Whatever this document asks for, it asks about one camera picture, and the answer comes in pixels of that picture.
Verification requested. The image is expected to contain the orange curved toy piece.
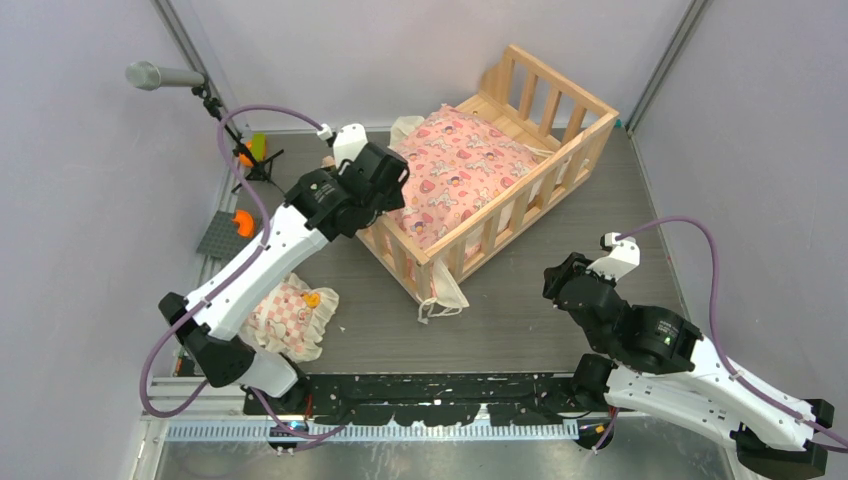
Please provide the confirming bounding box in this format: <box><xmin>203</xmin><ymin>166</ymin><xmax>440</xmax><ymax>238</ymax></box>
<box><xmin>232</xmin><ymin>209</ymin><xmax>256</xmax><ymax>238</ymax></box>

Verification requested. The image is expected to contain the orange green toy ball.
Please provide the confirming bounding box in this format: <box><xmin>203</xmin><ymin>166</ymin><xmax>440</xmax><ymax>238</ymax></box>
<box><xmin>238</xmin><ymin>133</ymin><xmax>267</xmax><ymax>168</ymax></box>

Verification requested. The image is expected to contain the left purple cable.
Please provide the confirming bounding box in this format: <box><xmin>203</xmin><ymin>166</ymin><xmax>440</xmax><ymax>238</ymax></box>
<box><xmin>137</xmin><ymin>103</ymin><xmax>333</xmax><ymax>455</ymax></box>

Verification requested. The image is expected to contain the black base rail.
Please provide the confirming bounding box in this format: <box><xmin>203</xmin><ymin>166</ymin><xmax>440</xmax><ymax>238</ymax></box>
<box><xmin>291</xmin><ymin>370</ymin><xmax>598</xmax><ymax>429</ymax></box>

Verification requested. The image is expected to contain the small checkered ruffled pillow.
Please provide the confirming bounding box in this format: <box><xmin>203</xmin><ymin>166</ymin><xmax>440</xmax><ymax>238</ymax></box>
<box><xmin>240</xmin><ymin>273</ymin><xmax>339</xmax><ymax>363</ymax></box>

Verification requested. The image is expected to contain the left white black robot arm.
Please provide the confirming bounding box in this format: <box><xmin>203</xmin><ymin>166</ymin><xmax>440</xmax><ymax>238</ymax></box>
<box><xmin>158</xmin><ymin>142</ymin><xmax>409</xmax><ymax>414</ymax></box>

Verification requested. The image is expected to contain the pink printed cushion with ties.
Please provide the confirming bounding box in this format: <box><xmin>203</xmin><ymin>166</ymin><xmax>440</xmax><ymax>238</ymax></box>
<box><xmin>384</xmin><ymin>104</ymin><xmax>564</xmax><ymax>326</ymax></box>

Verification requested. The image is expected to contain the wooden slatted pet bed frame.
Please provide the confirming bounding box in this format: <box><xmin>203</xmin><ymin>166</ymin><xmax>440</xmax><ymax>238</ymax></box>
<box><xmin>360</xmin><ymin>45</ymin><xmax>618</xmax><ymax>322</ymax></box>

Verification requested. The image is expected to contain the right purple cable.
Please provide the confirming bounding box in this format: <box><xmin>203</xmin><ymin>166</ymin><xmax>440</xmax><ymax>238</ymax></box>
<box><xmin>612</xmin><ymin>215</ymin><xmax>848</xmax><ymax>455</ymax></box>

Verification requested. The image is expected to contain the purple cable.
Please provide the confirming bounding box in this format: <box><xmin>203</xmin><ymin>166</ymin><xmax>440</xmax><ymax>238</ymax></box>
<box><xmin>137</xmin><ymin>103</ymin><xmax>333</xmax><ymax>455</ymax></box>
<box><xmin>612</xmin><ymin>215</ymin><xmax>848</xmax><ymax>455</ymax></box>

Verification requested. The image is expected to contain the silver microphone on tripod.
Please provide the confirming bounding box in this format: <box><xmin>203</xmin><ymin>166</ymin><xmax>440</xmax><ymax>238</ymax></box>
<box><xmin>124</xmin><ymin>61</ymin><xmax>284</xmax><ymax>192</ymax></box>

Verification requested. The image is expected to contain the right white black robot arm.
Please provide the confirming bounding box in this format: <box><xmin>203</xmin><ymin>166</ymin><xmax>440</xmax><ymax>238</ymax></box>
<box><xmin>542</xmin><ymin>252</ymin><xmax>834</xmax><ymax>479</ymax></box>

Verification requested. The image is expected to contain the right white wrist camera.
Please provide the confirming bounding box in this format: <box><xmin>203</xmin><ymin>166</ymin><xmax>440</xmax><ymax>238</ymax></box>
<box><xmin>587</xmin><ymin>232</ymin><xmax>641</xmax><ymax>283</ymax></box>

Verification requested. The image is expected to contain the grey building plate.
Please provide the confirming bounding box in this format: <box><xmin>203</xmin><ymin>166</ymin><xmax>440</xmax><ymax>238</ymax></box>
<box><xmin>196</xmin><ymin>211</ymin><xmax>255</xmax><ymax>261</ymax></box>

